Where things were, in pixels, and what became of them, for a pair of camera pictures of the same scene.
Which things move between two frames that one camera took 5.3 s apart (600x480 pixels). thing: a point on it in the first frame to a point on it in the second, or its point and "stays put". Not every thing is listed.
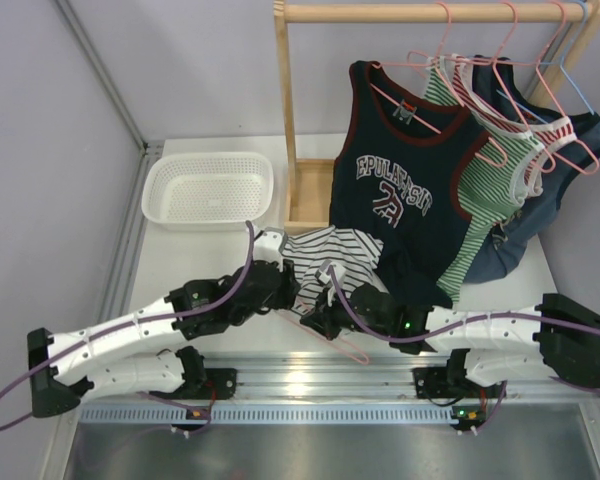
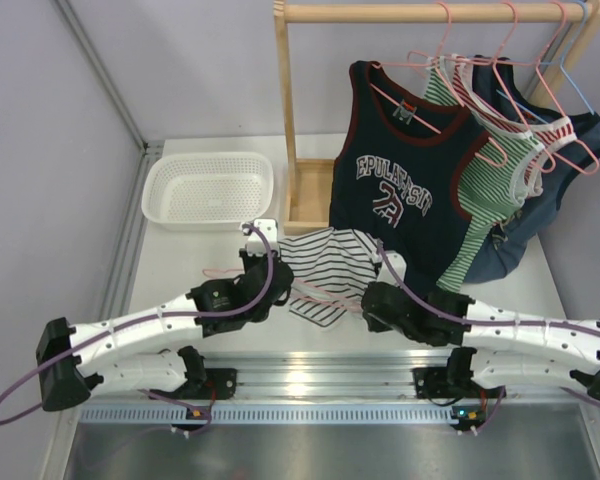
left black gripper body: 290,284 stays put
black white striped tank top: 355,251 stays put
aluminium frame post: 104,72 stays put
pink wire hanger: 334,342 to 350,302
